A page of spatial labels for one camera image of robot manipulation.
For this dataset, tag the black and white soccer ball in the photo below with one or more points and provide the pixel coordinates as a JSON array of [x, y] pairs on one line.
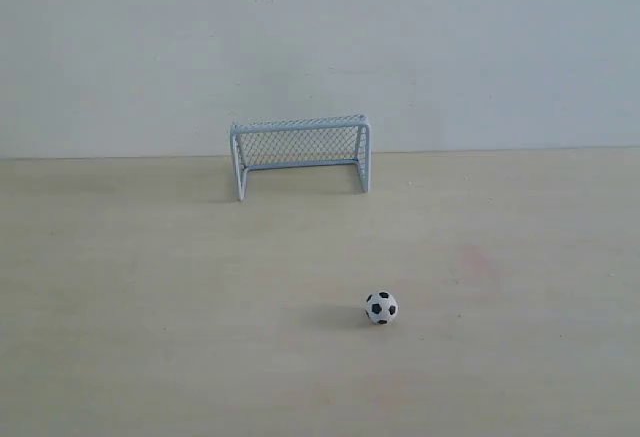
[[381, 307]]

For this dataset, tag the white miniature soccer goal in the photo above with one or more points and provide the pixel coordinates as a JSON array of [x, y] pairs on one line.
[[301, 143]]

